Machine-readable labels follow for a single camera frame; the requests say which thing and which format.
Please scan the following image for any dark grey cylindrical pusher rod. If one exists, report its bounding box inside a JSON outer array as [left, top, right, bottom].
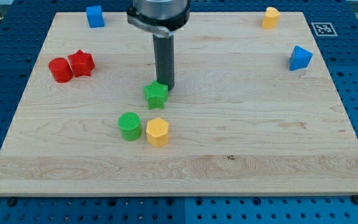
[[153, 35, 175, 90]]

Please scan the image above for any yellow heart block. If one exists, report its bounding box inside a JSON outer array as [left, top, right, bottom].
[[262, 7, 280, 29]]

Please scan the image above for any blue triangle block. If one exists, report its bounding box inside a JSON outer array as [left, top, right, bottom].
[[289, 45, 313, 71]]

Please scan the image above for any green star block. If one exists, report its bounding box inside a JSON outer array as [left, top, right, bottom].
[[144, 80, 168, 110]]

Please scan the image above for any blue cube block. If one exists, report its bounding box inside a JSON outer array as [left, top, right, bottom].
[[86, 6, 104, 29]]

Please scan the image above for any red star block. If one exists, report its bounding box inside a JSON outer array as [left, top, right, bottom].
[[68, 50, 95, 77]]

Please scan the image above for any green cylinder block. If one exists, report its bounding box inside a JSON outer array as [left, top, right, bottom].
[[117, 112, 142, 141]]

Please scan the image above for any yellow hexagon block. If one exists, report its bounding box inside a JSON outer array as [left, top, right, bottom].
[[146, 118, 169, 147]]

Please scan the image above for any red cylinder block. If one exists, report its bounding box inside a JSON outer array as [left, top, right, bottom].
[[48, 57, 73, 83]]

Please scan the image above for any light wooden board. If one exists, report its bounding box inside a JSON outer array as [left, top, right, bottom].
[[0, 12, 358, 197]]

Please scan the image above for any white fiducial marker tag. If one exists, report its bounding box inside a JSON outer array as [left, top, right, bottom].
[[311, 22, 337, 37]]

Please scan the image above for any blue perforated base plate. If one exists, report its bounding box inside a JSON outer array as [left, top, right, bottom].
[[0, 1, 358, 223]]

